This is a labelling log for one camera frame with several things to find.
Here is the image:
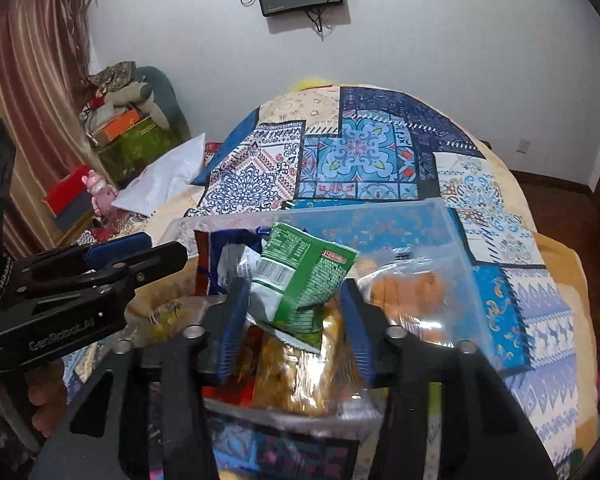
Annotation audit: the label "patchwork patterned bedspread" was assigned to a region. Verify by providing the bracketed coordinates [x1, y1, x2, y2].
[118, 84, 598, 478]

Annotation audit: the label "red box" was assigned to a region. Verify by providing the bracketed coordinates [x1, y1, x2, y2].
[43, 164, 91, 217]

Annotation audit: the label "pink toy figure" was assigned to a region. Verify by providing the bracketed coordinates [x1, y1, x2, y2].
[82, 169, 121, 221]

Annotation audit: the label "striped red gold curtain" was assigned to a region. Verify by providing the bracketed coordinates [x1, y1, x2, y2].
[0, 0, 99, 258]

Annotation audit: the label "yellow orange cake packet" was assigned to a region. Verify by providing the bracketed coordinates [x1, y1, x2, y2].
[134, 296, 209, 346]

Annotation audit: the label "green snack packet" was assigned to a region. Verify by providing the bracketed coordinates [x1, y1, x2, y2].
[249, 222, 358, 353]

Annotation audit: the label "orange box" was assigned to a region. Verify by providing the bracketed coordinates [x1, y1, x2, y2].
[93, 108, 140, 146]

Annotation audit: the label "orange fried balls bag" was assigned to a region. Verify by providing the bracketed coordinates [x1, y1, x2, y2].
[358, 260, 453, 347]

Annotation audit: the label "green patterned box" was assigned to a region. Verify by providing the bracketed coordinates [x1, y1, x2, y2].
[96, 117, 182, 188]

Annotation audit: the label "clear bag yellow crackers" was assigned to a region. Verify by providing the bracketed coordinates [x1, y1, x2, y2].
[251, 299, 362, 416]

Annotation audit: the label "person's left hand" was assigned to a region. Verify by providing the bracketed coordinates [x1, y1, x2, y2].
[28, 360, 67, 438]

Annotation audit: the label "clear plastic storage bin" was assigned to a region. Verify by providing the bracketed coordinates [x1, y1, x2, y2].
[124, 197, 496, 426]

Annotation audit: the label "white pillow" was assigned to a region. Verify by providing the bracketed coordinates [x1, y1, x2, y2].
[112, 133, 207, 217]

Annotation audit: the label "white wall socket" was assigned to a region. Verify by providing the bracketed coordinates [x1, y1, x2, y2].
[516, 139, 531, 154]

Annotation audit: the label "pile of clothes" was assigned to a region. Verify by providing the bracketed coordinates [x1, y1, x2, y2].
[80, 61, 149, 148]

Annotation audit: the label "blue red snack bag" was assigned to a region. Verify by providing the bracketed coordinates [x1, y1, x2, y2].
[195, 228, 271, 296]

